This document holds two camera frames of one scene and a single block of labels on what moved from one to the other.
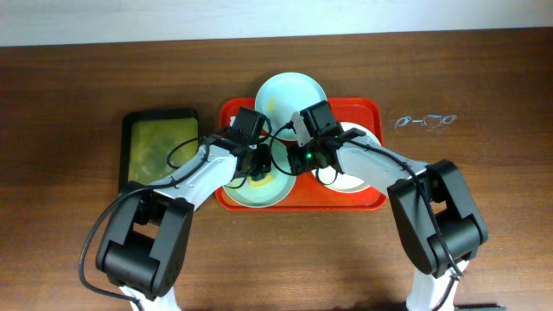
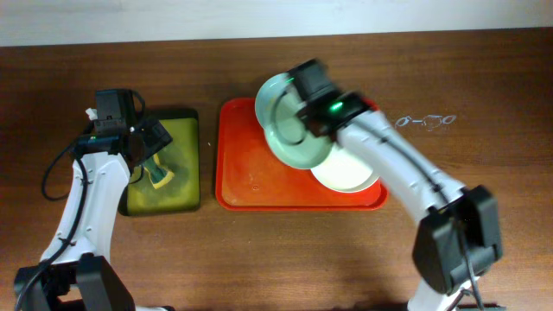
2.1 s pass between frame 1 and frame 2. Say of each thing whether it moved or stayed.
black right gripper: moved
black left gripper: moved
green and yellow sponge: moved
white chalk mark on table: stayed
